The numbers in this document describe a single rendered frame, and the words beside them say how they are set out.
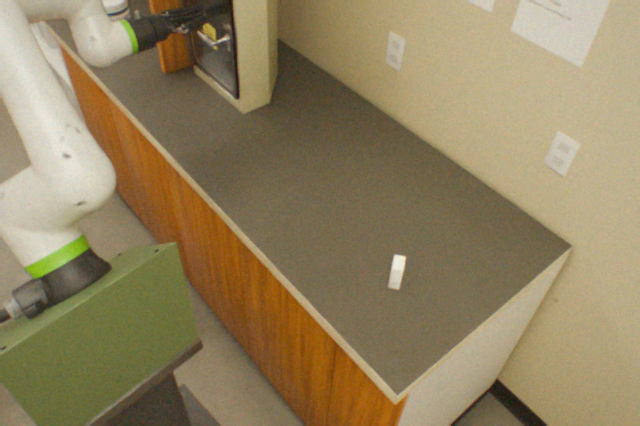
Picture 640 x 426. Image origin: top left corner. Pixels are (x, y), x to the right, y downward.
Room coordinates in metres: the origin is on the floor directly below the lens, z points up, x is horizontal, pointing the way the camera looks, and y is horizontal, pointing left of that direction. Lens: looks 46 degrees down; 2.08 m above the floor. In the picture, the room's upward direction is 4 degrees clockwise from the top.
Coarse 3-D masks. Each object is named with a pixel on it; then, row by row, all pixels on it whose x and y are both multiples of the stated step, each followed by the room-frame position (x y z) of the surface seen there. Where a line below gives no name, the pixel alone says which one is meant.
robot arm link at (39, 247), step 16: (16, 176) 0.70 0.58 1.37; (0, 192) 0.68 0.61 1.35; (16, 192) 0.67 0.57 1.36; (0, 208) 0.66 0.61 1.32; (16, 208) 0.65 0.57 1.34; (0, 224) 0.65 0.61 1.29; (16, 224) 0.64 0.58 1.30; (32, 224) 0.64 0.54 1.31; (48, 224) 0.64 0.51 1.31; (16, 240) 0.63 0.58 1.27; (32, 240) 0.63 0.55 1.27; (48, 240) 0.64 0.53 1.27; (64, 240) 0.65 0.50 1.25; (80, 240) 0.67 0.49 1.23; (16, 256) 0.62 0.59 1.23; (32, 256) 0.61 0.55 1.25; (48, 256) 0.62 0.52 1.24; (64, 256) 0.63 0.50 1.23; (32, 272) 0.60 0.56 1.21; (48, 272) 0.60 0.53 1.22
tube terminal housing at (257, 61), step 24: (240, 0) 1.51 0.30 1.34; (264, 0) 1.57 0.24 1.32; (240, 24) 1.51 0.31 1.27; (264, 24) 1.57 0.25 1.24; (240, 48) 1.50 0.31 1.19; (264, 48) 1.56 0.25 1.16; (240, 72) 1.50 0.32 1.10; (264, 72) 1.56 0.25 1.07; (240, 96) 1.50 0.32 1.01; (264, 96) 1.56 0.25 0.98
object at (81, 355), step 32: (128, 256) 0.71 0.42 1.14; (160, 256) 0.62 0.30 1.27; (96, 288) 0.55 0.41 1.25; (128, 288) 0.56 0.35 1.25; (160, 288) 0.60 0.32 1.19; (32, 320) 0.52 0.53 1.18; (64, 320) 0.47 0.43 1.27; (96, 320) 0.50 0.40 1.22; (128, 320) 0.54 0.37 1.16; (160, 320) 0.59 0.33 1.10; (192, 320) 0.64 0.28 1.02; (0, 352) 0.40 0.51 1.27; (32, 352) 0.42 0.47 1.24; (64, 352) 0.45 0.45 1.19; (96, 352) 0.49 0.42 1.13; (128, 352) 0.53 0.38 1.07; (160, 352) 0.57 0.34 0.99; (32, 384) 0.40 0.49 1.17; (64, 384) 0.43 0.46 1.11; (96, 384) 0.47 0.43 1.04; (128, 384) 0.51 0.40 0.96; (32, 416) 0.38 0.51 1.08; (64, 416) 0.41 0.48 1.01
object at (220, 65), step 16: (192, 0) 1.66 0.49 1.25; (208, 0) 1.59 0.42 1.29; (224, 0) 1.52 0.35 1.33; (224, 16) 1.52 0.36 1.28; (192, 32) 1.69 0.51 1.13; (224, 32) 1.53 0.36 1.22; (192, 48) 1.70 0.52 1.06; (208, 48) 1.61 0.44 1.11; (224, 48) 1.53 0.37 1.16; (208, 64) 1.62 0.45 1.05; (224, 64) 1.54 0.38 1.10; (224, 80) 1.55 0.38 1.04
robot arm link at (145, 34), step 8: (136, 16) 1.34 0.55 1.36; (144, 16) 1.35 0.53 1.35; (136, 24) 1.31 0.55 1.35; (144, 24) 1.32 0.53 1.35; (136, 32) 1.30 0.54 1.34; (144, 32) 1.31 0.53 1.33; (152, 32) 1.32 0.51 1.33; (144, 40) 1.30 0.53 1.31; (152, 40) 1.31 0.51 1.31; (144, 48) 1.30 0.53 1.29
